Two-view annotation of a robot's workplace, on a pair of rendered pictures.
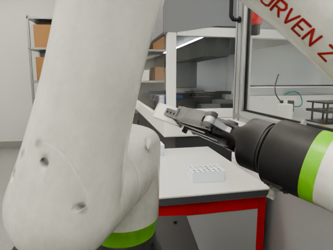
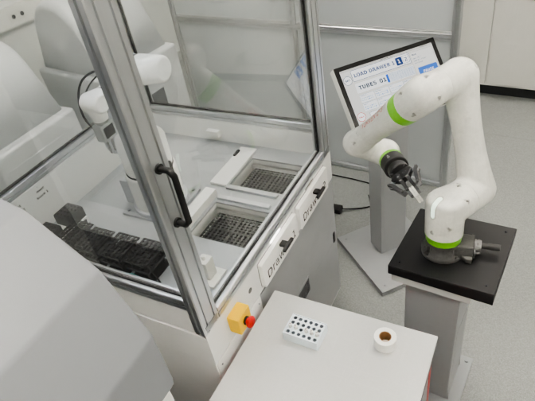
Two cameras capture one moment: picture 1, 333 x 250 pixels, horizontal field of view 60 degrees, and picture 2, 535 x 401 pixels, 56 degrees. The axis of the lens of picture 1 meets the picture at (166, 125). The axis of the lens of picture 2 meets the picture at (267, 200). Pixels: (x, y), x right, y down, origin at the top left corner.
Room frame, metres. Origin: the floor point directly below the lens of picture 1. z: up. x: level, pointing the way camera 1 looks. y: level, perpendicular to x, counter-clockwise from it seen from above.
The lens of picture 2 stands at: (1.78, 0.55, 2.15)
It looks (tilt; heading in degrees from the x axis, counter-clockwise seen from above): 38 degrees down; 225
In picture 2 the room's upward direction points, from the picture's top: 11 degrees counter-clockwise
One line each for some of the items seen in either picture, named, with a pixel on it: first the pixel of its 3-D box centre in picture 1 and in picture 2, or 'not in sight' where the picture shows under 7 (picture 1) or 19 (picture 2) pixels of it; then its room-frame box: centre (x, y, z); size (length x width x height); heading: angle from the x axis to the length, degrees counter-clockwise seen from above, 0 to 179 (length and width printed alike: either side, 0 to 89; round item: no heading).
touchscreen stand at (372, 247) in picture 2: not in sight; (392, 183); (-0.12, -0.43, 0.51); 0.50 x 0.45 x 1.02; 61
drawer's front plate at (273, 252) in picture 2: not in sight; (279, 248); (0.84, -0.39, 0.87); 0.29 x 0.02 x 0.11; 12
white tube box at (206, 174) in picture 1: (205, 172); (305, 331); (1.03, -0.15, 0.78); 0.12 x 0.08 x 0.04; 100
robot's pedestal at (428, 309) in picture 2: not in sight; (435, 322); (0.49, 0.08, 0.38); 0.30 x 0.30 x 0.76; 7
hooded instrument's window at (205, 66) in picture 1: (207, 77); not in sight; (2.58, -0.37, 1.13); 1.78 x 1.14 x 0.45; 12
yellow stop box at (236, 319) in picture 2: not in sight; (240, 318); (1.16, -0.30, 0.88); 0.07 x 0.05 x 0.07; 12
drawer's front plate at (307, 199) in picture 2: not in sight; (312, 196); (0.53, -0.45, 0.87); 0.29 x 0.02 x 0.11; 12
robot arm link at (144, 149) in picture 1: (119, 180); (447, 214); (0.47, 0.08, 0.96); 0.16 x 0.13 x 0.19; 164
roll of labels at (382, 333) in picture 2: not in sight; (384, 340); (0.92, 0.09, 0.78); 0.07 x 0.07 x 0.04
